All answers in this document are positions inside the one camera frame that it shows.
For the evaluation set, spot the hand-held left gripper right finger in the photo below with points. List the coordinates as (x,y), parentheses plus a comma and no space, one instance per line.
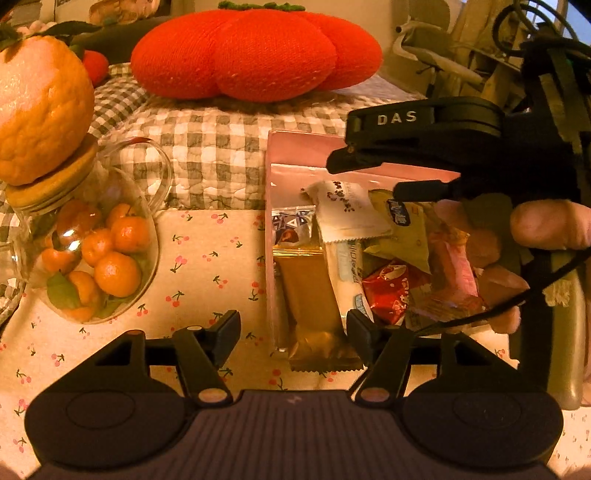
(358,332)

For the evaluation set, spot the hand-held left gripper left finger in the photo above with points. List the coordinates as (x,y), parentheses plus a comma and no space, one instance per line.
(228,330)

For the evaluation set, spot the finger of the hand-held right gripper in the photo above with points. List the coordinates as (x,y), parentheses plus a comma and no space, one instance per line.
(427,190)
(415,124)

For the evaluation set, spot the yellow snack packet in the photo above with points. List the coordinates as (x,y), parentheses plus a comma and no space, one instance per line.
(401,235)

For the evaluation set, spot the red snack packet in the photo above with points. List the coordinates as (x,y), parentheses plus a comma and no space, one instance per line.
(392,290)

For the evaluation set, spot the long white blue snack packet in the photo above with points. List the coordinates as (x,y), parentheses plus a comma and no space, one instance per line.
(348,277)

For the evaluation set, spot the brown snack packet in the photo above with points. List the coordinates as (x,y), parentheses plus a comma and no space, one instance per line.
(309,300)

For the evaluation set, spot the white and orange snack packet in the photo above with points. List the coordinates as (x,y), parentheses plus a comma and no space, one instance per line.
(434,307)

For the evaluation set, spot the pink snack packet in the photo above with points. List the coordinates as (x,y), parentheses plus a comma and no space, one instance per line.
(455,267)

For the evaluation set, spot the white packet with black writing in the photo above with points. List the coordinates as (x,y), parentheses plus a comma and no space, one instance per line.
(346,207)

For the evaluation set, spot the pink shallow box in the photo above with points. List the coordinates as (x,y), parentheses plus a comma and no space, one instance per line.
(300,152)

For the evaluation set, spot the dark blue patterned snack packet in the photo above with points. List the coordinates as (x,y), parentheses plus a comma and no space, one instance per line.
(291,228)

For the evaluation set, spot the person's right hand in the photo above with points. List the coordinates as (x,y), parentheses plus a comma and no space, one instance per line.
(549,224)

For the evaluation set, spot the cherry print tablecloth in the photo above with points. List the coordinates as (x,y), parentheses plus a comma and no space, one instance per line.
(207,258)

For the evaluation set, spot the grey office chair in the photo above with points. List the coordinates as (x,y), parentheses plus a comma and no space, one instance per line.
(425,46)

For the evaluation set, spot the pile of small oranges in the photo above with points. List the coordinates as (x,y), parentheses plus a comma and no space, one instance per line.
(115,272)

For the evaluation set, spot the glass jar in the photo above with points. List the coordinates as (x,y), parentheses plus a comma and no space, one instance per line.
(152,184)

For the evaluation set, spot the large red persimmon cushion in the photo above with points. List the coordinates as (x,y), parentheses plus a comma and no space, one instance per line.
(254,50)

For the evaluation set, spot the grey checked quilt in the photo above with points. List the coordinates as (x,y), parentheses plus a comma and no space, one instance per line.
(207,152)

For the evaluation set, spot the orange-shaped jar lid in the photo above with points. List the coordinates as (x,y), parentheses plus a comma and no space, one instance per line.
(41,115)

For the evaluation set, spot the small red persimmon cushion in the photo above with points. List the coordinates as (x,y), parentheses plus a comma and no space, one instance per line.
(94,67)

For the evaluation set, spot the dark green cushion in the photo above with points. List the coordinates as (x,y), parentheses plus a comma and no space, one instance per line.
(120,34)

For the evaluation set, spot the floral plush toy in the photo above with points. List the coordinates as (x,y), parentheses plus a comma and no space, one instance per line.
(124,10)

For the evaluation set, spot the pink plush toy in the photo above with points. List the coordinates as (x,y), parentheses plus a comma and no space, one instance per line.
(34,28)

